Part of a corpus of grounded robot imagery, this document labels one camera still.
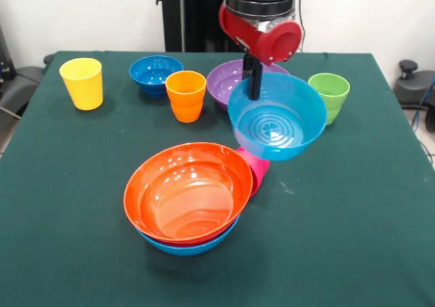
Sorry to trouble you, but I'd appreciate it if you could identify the dark green tablecloth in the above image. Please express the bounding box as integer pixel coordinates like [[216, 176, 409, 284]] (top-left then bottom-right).
[[0, 50, 435, 307]]

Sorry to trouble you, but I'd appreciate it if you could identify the wide orange-red bowl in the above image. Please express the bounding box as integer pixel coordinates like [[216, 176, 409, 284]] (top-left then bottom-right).
[[123, 142, 254, 242]]

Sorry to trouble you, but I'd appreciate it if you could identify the green plastic cup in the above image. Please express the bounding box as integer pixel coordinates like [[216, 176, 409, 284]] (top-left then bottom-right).
[[307, 73, 351, 126]]

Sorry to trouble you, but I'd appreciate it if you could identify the pink plastic cup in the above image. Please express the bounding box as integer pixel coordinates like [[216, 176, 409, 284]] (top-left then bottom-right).
[[236, 146, 272, 198]]

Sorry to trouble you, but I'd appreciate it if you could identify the small orange-red bowl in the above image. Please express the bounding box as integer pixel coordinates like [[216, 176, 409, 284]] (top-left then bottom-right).
[[145, 218, 241, 247]]

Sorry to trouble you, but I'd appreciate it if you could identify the yellow plastic cup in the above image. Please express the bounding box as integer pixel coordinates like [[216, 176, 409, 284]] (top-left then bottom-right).
[[58, 57, 103, 111]]

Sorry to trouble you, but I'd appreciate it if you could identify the purple plastic bowl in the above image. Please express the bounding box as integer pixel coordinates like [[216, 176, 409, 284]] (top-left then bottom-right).
[[206, 59, 292, 112]]

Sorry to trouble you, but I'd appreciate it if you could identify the orange plastic cup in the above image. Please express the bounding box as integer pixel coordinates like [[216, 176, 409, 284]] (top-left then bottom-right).
[[164, 70, 207, 124]]

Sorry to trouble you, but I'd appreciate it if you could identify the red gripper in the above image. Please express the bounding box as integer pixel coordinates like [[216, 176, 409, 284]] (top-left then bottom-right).
[[218, 3, 303, 101]]

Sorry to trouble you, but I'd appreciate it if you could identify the small light blue bowl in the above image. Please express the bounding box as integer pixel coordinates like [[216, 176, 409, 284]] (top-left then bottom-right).
[[227, 71, 328, 162]]

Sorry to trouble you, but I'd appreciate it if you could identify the small dark blue bowl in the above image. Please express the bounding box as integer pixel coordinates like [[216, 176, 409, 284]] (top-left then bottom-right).
[[128, 55, 185, 99]]

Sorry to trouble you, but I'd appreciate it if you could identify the large light blue bowl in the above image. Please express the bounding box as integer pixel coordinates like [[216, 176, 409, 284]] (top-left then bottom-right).
[[135, 215, 241, 257]]

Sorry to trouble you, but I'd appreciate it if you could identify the black equipment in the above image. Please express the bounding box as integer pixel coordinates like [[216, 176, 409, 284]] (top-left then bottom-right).
[[0, 24, 16, 80]]

